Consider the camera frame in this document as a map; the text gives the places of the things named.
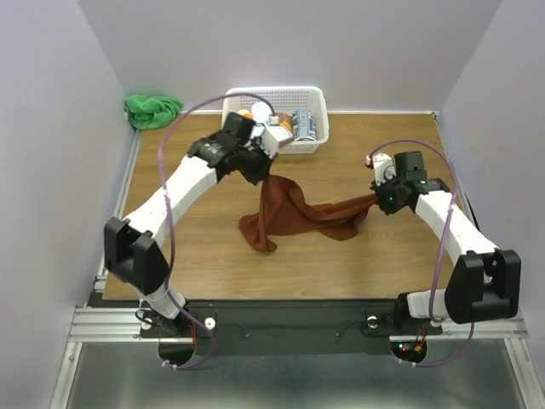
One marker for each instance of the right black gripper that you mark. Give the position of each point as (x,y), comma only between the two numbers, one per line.
(387,206)

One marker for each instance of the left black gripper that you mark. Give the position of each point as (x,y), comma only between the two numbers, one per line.
(263,171)

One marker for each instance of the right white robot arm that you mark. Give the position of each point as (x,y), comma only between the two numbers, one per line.
(484,284)

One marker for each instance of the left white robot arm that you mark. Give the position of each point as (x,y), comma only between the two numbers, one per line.
(132,245)

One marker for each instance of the orange white rolled towel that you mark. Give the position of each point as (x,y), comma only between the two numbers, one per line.
(245,113)

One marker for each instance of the white blue rolled towel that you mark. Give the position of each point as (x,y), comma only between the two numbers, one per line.
(261,112)

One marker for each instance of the brown orange rolled towel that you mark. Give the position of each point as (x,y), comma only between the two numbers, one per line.
(285,120)

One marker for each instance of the grey patterned rolled towel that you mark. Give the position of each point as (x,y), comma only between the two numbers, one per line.
(304,127)

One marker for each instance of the white plastic basket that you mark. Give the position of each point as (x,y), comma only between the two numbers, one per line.
(303,107)

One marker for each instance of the green towel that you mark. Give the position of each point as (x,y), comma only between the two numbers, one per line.
(151,112)

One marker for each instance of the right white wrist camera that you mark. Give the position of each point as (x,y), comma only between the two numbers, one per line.
(383,167)

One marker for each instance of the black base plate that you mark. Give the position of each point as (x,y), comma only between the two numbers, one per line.
(251,328)

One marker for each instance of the aluminium frame rail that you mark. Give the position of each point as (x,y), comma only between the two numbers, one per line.
(98,325)

